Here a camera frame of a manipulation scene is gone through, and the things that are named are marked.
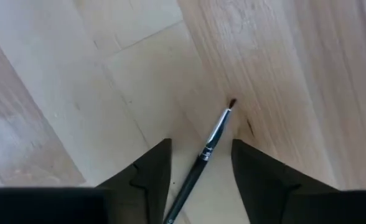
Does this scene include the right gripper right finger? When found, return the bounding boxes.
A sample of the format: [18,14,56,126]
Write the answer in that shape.
[232,139,336,224]

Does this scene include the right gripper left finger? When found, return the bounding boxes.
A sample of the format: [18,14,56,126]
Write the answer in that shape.
[100,138,173,224]

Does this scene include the thin black brush silver ferrule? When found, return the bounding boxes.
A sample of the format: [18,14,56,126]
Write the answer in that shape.
[162,98,238,224]

